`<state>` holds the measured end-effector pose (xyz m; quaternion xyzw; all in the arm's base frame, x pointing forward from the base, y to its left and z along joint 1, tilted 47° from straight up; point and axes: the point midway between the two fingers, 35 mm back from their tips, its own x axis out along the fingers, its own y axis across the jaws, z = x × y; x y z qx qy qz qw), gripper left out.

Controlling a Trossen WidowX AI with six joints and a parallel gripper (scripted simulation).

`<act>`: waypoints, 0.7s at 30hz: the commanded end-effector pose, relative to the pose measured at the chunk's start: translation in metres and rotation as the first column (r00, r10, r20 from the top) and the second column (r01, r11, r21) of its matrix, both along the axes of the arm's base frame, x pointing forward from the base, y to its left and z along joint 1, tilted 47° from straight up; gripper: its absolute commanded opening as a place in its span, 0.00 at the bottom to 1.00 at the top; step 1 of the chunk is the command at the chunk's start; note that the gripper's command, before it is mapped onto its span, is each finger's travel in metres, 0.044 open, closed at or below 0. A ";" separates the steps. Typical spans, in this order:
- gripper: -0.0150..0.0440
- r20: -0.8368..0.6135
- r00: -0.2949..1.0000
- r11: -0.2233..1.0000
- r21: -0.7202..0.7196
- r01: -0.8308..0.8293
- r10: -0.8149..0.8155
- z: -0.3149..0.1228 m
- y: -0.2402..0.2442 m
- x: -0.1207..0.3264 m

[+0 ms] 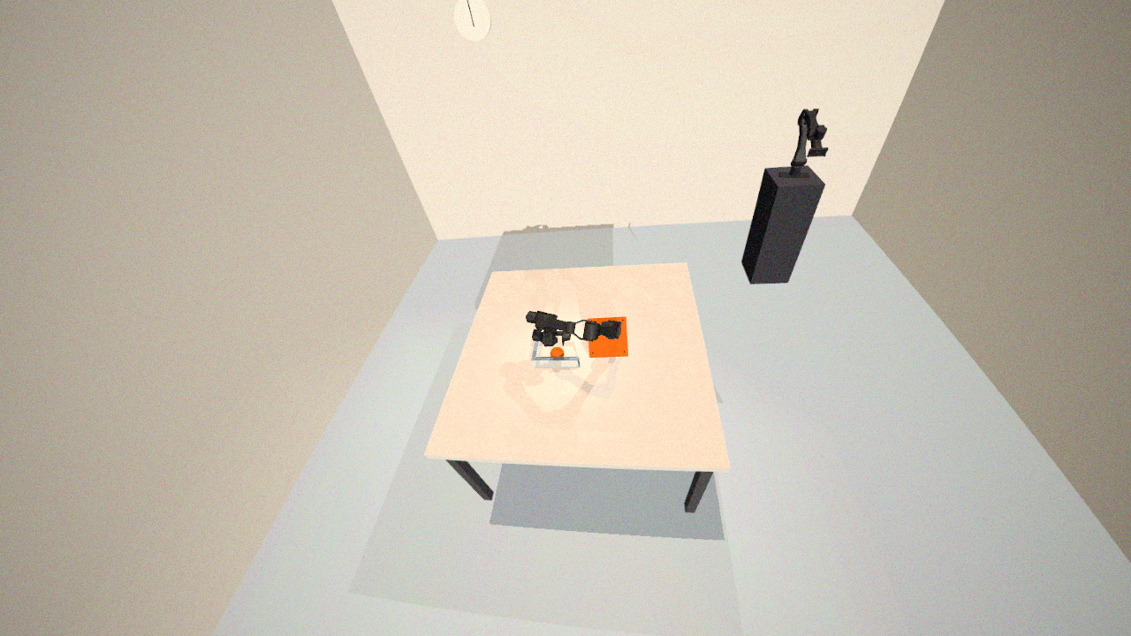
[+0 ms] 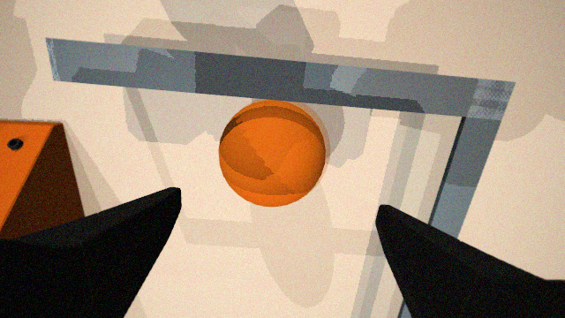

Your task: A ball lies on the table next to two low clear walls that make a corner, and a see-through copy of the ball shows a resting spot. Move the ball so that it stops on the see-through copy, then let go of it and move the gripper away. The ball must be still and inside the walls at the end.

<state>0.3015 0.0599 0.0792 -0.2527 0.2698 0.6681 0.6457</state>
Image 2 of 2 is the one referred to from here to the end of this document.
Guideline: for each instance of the clear low glass walls forming corner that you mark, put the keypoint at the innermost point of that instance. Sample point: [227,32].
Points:
[426,149]

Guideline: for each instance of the clear l-shaped wall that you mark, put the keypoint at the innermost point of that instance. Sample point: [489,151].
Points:
[480,102]

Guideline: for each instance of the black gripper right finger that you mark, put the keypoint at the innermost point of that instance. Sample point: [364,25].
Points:
[441,276]

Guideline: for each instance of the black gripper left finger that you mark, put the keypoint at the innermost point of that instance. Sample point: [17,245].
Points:
[92,267]

